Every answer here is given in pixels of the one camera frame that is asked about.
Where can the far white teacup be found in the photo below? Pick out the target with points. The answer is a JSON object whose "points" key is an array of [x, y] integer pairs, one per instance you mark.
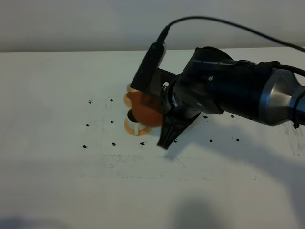
{"points": [[130, 89]]}

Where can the orange coaster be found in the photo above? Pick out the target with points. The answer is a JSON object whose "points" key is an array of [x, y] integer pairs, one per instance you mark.
{"points": [[126, 100], [135, 128]]}

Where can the near white teacup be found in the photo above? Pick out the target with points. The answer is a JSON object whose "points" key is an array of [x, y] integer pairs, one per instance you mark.
{"points": [[131, 116]]}

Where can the far orange coaster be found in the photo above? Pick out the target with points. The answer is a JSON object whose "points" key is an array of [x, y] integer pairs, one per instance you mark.
{"points": [[126, 100]]}

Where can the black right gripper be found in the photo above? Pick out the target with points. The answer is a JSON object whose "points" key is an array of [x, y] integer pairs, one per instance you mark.
{"points": [[201, 87]]}

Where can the white teacup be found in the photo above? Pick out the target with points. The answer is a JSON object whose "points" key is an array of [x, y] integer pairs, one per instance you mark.
{"points": [[130, 89], [131, 116]]}

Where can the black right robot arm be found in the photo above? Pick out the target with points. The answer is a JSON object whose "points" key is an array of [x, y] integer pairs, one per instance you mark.
{"points": [[267, 92]]}

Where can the near orange coaster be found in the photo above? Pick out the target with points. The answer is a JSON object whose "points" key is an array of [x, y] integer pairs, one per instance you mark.
{"points": [[135, 128]]}

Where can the brown clay teapot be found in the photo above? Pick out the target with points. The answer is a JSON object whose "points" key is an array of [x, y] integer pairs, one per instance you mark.
{"points": [[146, 109]]}

